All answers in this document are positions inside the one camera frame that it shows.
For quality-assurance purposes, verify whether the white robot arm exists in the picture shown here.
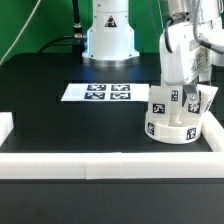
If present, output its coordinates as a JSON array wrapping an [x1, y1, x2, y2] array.
[[82, 0, 224, 103]]

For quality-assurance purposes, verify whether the black cable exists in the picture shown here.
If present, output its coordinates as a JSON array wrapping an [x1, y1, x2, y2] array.
[[38, 0, 88, 54]]

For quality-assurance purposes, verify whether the white marker sheet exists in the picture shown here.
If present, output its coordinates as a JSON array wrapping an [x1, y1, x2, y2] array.
[[61, 83, 149, 102]]

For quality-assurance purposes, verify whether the white front fence wall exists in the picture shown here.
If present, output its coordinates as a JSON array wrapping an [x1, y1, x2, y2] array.
[[0, 152, 224, 180]]

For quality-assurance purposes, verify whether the white right fence wall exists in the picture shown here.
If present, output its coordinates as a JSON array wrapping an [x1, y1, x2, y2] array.
[[202, 111, 224, 153]]

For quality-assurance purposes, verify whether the white left fence wall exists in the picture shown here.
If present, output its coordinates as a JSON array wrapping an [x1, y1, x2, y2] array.
[[0, 112, 14, 147]]

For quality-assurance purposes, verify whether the white round stool seat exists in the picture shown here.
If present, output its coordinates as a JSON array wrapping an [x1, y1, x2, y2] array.
[[145, 113, 202, 144]]

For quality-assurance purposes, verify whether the white fence wall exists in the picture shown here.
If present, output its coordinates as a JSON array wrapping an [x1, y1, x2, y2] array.
[[0, 112, 14, 147], [0, 152, 224, 180], [202, 111, 224, 153]]

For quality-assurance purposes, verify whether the grey thin cable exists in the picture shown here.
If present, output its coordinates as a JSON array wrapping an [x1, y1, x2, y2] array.
[[0, 0, 43, 66]]

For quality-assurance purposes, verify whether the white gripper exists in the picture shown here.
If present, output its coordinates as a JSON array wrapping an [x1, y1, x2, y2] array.
[[160, 19, 212, 105]]

